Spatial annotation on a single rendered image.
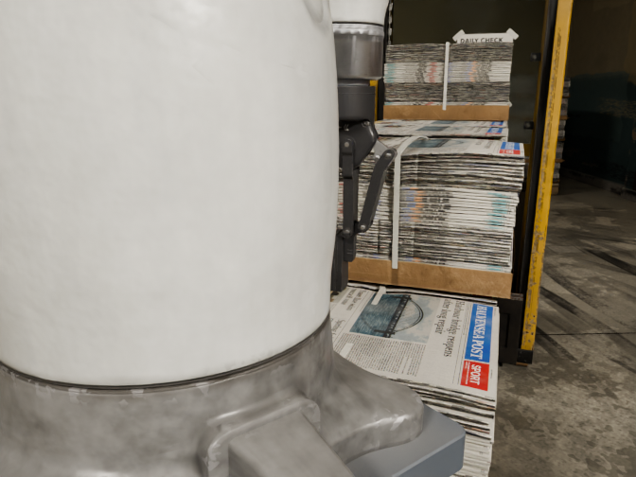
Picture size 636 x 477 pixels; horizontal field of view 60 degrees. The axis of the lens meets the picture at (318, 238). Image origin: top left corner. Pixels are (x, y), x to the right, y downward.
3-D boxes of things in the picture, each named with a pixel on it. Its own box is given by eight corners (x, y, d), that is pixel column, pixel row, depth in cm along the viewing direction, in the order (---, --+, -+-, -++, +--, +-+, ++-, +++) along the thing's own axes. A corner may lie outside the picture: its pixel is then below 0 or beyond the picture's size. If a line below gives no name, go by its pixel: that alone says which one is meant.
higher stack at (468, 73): (372, 416, 200) (382, 43, 166) (388, 377, 228) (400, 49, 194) (481, 436, 189) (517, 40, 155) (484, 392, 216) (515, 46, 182)
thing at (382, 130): (328, 135, 120) (328, 130, 120) (362, 127, 146) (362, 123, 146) (504, 140, 109) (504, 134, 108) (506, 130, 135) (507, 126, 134)
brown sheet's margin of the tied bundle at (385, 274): (377, 283, 93) (377, 258, 92) (407, 240, 119) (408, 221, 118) (412, 287, 91) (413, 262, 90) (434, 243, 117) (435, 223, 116)
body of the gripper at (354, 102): (385, 83, 62) (383, 165, 65) (315, 83, 65) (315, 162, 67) (371, 82, 55) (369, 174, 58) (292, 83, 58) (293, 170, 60)
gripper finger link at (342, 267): (343, 228, 66) (348, 229, 66) (342, 283, 68) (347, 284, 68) (335, 235, 63) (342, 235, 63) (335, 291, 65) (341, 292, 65)
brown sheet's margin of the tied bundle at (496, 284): (411, 287, 91) (412, 262, 90) (434, 242, 118) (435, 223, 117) (511, 299, 86) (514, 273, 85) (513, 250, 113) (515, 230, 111)
